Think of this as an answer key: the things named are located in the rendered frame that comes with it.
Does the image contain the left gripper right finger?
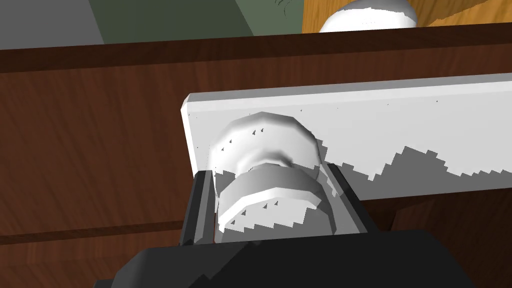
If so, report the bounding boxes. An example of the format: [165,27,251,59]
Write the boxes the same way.
[319,162,380,237]

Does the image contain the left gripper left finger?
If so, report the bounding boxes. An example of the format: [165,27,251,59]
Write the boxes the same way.
[178,170,220,247]

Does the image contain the white round door knob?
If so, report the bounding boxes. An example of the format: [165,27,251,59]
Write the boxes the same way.
[205,111,338,243]
[318,0,419,34]

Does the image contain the brown wooden door leaf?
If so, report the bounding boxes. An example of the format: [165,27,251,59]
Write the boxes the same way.
[0,21,512,288]

